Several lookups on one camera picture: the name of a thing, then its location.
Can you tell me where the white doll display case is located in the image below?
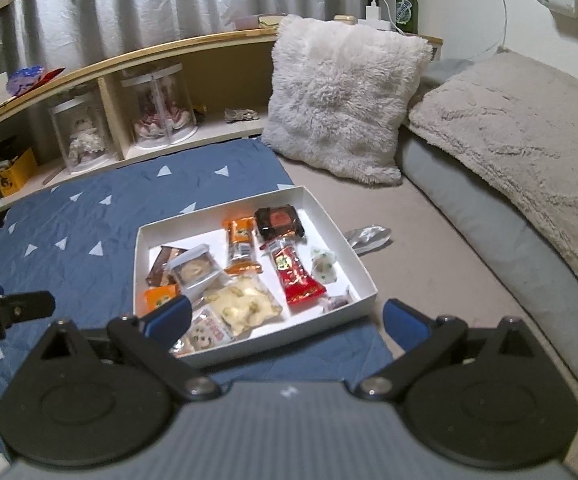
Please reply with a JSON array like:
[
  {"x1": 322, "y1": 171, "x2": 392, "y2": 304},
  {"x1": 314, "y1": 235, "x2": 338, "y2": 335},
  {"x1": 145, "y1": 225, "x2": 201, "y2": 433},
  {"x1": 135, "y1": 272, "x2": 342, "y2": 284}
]
[{"x1": 49, "y1": 92, "x2": 118, "y2": 174}]

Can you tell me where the pale yellow chips packet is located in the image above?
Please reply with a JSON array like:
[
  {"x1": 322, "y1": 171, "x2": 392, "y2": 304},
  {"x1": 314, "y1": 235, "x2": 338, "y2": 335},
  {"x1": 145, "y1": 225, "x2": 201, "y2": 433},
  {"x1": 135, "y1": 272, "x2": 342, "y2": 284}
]
[{"x1": 204, "y1": 277, "x2": 284, "y2": 337}]

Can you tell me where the beige fluffy blanket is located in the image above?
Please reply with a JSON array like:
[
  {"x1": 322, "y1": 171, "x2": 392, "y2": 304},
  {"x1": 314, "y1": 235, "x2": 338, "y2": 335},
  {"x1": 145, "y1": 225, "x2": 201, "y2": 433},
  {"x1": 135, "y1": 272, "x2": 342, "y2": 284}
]
[{"x1": 409, "y1": 52, "x2": 578, "y2": 317}]

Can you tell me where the small metal trinket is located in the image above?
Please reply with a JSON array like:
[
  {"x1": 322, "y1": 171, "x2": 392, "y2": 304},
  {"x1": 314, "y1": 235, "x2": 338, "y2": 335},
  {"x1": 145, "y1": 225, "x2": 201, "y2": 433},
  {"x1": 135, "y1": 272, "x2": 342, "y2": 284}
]
[{"x1": 225, "y1": 107, "x2": 260, "y2": 124}]

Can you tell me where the cartoon print snack packet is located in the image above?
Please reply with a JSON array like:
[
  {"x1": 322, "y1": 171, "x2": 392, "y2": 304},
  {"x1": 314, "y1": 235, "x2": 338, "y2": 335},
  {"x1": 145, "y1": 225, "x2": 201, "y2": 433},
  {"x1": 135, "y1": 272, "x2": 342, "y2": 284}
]
[{"x1": 171, "y1": 307, "x2": 237, "y2": 357}]

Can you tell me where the green beer bottle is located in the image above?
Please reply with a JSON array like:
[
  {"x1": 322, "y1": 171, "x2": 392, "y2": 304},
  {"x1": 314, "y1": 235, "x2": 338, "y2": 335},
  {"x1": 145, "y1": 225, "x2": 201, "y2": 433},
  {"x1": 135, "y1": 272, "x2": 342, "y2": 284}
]
[{"x1": 395, "y1": 0, "x2": 418, "y2": 35}]

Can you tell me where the white cable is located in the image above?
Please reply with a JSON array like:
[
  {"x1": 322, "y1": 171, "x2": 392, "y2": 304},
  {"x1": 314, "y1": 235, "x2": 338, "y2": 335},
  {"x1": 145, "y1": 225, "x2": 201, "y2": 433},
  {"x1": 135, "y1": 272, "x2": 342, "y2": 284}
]
[{"x1": 489, "y1": 0, "x2": 512, "y2": 56}]

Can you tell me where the clear round pastry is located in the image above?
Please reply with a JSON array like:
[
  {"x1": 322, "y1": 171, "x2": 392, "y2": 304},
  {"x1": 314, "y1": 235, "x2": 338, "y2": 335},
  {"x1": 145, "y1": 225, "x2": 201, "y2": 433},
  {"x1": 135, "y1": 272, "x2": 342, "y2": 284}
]
[{"x1": 169, "y1": 244, "x2": 222, "y2": 297}]

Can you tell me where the green white snack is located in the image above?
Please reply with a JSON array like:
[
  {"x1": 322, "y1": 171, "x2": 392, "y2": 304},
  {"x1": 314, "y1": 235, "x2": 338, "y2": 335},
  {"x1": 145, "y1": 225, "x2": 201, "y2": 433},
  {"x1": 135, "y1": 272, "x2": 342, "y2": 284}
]
[{"x1": 311, "y1": 246, "x2": 340, "y2": 283}]

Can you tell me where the grey curtain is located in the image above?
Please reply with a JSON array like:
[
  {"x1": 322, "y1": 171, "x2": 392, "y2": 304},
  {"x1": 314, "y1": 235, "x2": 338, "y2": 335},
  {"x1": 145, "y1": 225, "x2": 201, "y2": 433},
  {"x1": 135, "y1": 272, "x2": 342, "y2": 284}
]
[{"x1": 0, "y1": 0, "x2": 370, "y2": 86}]

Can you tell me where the wooden shelf unit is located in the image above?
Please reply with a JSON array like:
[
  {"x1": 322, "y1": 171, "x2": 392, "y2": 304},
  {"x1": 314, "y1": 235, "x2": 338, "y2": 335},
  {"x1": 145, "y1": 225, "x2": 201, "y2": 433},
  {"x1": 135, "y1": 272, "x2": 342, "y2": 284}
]
[{"x1": 0, "y1": 27, "x2": 444, "y2": 226}]

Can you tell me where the red snack packet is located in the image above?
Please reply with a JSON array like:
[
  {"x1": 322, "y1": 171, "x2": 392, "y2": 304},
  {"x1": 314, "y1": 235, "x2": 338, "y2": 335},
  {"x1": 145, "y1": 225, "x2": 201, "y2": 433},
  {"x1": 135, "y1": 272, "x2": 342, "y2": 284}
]
[{"x1": 261, "y1": 240, "x2": 327, "y2": 307}]

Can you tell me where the black tray pastry packet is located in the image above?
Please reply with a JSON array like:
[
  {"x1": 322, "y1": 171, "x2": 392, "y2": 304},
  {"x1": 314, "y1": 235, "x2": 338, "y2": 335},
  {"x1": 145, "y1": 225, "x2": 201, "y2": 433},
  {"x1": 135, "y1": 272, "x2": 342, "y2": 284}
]
[{"x1": 255, "y1": 205, "x2": 304, "y2": 241}]

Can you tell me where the blue quilt with white triangles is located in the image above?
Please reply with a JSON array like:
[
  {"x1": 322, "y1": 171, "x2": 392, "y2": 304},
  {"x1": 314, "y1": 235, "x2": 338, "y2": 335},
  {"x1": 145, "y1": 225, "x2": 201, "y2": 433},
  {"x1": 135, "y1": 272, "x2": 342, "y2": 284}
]
[{"x1": 0, "y1": 137, "x2": 394, "y2": 478}]

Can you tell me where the orange snack packet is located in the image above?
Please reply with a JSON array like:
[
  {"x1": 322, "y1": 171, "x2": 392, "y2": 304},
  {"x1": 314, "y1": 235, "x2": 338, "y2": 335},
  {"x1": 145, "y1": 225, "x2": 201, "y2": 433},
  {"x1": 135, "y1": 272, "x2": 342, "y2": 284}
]
[
  {"x1": 143, "y1": 284, "x2": 182, "y2": 317},
  {"x1": 221, "y1": 216, "x2": 264, "y2": 276}
]

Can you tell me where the yellow cardboard box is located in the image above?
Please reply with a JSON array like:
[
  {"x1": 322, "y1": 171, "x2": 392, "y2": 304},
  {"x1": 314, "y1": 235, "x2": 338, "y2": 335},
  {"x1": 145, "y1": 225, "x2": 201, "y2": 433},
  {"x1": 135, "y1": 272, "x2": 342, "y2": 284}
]
[{"x1": 0, "y1": 149, "x2": 38, "y2": 198}]

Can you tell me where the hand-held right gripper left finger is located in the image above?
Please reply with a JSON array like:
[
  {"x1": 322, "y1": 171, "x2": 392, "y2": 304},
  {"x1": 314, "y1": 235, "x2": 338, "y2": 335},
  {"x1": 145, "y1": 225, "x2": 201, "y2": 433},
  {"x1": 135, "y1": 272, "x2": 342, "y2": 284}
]
[{"x1": 24, "y1": 294, "x2": 222, "y2": 403}]

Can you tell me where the grey cushion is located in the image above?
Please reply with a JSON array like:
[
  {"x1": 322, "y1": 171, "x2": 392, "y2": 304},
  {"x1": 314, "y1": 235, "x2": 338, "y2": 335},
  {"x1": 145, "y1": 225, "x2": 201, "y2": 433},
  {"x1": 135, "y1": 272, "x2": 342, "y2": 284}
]
[{"x1": 399, "y1": 59, "x2": 578, "y2": 416}]

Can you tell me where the pink doll display case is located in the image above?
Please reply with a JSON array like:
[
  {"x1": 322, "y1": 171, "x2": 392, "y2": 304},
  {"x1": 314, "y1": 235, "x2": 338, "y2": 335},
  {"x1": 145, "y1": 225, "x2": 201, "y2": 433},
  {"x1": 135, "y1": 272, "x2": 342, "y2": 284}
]
[{"x1": 121, "y1": 62, "x2": 198, "y2": 150}]

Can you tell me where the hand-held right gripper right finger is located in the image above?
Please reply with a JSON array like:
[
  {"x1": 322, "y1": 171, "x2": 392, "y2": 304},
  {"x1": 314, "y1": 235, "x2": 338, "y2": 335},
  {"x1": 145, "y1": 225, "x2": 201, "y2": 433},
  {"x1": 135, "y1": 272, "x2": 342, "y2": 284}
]
[{"x1": 359, "y1": 299, "x2": 550, "y2": 401}]

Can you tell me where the white cardboard box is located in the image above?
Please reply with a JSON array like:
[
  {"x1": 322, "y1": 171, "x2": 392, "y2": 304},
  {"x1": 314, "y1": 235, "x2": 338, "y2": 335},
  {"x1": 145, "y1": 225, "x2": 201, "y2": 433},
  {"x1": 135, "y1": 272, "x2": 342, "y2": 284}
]
[{"x1": 134, "y1": 185, "x2": 378, "y2": 370}]

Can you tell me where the brown gold-striped snack packet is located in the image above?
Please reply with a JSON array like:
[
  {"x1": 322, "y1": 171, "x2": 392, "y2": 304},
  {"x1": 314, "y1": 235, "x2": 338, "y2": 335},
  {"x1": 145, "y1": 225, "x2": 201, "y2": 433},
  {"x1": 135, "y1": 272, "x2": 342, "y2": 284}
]
[{"x1": 146, "y1": 246, "x2": 187, "y2": 286}]

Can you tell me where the white charger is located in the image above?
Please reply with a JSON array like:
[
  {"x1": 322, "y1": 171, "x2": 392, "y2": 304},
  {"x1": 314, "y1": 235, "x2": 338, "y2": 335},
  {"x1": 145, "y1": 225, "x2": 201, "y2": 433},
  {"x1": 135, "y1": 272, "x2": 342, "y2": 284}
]
[{"x1": 365, "y1": 0, "x2": 394, "y2": 25}]

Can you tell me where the fluffy white pillow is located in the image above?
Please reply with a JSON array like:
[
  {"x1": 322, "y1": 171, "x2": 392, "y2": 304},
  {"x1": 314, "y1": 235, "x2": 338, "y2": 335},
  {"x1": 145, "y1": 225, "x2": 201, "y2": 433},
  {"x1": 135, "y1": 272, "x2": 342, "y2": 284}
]
[{"x1": 261, "y1": 14, "x2": 434, "y2": 186}]

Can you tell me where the blue plastic bag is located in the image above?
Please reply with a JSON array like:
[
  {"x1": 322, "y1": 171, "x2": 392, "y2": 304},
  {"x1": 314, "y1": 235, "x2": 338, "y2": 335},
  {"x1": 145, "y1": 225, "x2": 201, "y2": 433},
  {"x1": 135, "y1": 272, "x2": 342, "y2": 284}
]
[{"x1": 8, "y1": 65, "x2": 44, "y2": 96}]

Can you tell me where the crumpled silver wrapper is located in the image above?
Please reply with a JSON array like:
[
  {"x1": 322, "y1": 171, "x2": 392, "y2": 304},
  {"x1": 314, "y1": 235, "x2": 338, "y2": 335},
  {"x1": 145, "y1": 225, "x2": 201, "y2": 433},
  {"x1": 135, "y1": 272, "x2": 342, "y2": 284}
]
[{"x1": 344, "y1": 225, "x2": 394, "y2": 254}]

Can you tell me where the small dark candy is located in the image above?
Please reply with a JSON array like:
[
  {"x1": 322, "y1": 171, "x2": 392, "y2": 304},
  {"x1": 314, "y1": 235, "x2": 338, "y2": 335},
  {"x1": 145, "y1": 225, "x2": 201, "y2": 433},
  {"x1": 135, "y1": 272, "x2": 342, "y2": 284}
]
[{"x1": 321, "y1": 287, "x2": 354, "y2": 313}]

